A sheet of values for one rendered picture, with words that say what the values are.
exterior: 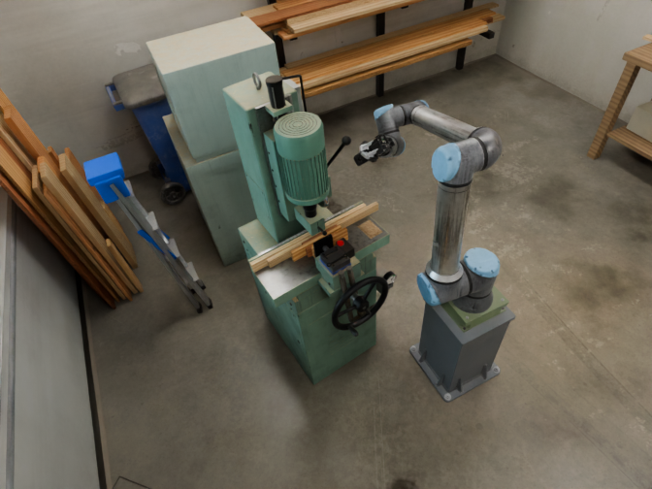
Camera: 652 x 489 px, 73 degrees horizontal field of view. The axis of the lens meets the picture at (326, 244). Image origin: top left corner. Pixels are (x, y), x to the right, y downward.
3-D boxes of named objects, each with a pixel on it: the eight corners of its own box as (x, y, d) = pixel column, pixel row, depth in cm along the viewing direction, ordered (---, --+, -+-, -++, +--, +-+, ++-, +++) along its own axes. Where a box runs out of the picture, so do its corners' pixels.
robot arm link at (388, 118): (392, 106, 198) (400, 132, 199) (369, 112, 196) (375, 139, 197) (400, 100, 189) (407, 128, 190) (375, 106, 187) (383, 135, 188)
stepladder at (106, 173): (193, 318, 285) (85, 186, 196) (184, 291, 301) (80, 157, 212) (216, 306, 288) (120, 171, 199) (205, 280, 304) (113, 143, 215)
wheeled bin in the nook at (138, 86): (164, 213, 356) (112, 105, 285) (149, 178, 389) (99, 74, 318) (238, 183, 374) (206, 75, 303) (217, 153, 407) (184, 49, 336)
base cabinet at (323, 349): (313, 386, 246) (297, 316, 193) (265, 315, 280) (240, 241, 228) (376, 344, 260) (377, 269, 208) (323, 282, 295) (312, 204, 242)
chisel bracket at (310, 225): (312, 239, 186) (309, 224, 180) (295, 220, 195) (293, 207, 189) (327, 231, 189) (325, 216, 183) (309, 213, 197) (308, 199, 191)
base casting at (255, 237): (296, 315, 194) (294, 304, 187) (241, 240, 228) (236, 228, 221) (376, 268, 208) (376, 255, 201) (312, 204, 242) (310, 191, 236)
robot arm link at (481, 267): (500, 291, 192) (509, 266, 179) (465, 303, 189) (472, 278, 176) (480, 266, 202) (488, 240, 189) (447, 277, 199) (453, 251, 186)
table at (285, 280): (286, 324, 176) (284, 315, 171) (252, 277, 194) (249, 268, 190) (404, 254, 195) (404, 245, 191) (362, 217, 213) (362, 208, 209)
